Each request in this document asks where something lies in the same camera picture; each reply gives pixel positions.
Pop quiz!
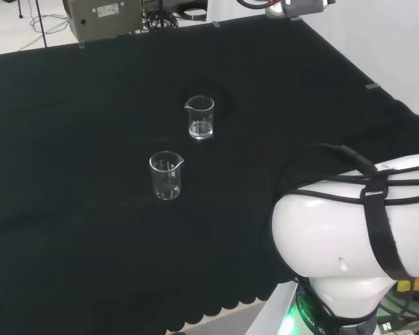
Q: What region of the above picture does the clear glass beaker with water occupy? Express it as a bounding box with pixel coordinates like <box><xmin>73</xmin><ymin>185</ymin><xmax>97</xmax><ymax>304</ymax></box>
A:
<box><xmin>184</xmin><ymin>95</ymin><xmax>215</xmax><ymax>140</ymax></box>

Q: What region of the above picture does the empty clear glass beaker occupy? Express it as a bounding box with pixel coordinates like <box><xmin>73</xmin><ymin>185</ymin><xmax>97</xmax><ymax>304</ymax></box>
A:
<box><xmin>148</xmin><ymin>150</ymin><xmax>185</xmax><ymax>201</ymax></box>

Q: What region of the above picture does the black bench cloth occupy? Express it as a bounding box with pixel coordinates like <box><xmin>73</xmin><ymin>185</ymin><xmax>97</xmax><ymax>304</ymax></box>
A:
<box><xmin>0</xmin><ymin>14</ymin><xmax>419</xmax><ymax>334</ymax></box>

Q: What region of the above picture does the black tripod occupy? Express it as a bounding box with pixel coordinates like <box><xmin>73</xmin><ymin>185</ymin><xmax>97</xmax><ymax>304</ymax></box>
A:
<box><xmin>142</xmin><ymin>0</ymin><xmax>178</xmax><ymax>32</ymax></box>

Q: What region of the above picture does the grey metal box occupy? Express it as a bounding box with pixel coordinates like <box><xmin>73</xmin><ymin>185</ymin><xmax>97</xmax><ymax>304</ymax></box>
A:
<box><xmin>62</xmin><ymin>0</ymin><xmax>143</xmax><ymax>42</ymax></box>

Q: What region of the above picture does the dark thin stand leg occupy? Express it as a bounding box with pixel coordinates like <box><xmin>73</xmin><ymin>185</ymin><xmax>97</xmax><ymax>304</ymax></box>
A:
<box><xmin>34</xmin><ymin>0</ymin><xmax>49</xmax><ymax>48</ymax></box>

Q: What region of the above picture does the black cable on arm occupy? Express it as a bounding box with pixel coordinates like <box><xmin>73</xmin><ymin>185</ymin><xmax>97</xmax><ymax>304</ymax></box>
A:
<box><xmin>280</xmin><ymin>142</ymin><xmax>419</xmax><ymax>207</ymax></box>

